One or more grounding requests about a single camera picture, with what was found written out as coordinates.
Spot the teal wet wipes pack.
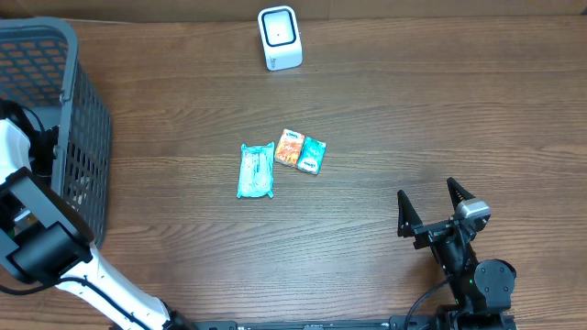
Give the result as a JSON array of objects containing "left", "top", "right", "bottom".
[{"left": 237, "top": 142, "right": 275, "bottom": 198}]

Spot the grey plastic shopping basket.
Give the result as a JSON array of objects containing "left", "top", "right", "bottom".
[{"left": 1, "top": 17, "right": 113, "bottom": 246}]

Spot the teal tissue pack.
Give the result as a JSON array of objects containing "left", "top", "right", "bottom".
[{"left": 296, "top": 137, "right": 327, "bottom": 175}]

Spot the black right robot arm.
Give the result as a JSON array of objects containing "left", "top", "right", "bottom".
[{"left": 389, "top": 177, "right": 516, "bottom": 329}]

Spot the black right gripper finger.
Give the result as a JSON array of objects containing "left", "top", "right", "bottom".
[
  {"left": 397, "top": 190, "right": 422, "bottom": 229},
  {"left": 447, "top": 177, "right": 475, "bottom": 210}
]

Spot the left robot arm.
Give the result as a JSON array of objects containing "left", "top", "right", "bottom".
[{"left": 1, "top": 100, "right": 193, "bottom": 330}]

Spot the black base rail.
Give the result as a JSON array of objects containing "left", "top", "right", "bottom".
[{"left": 194, "top": 315, "right": 517, "bottom": 330}]

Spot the orange tissue pack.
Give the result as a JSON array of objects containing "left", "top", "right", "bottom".
[{"left": 274, "top": 128, "right": 305, "bottom": 167}]

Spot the white barcode scanner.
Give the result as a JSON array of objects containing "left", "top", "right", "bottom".
[{"left": 258, "top": 5, "right": 303, "bottom": 72}]

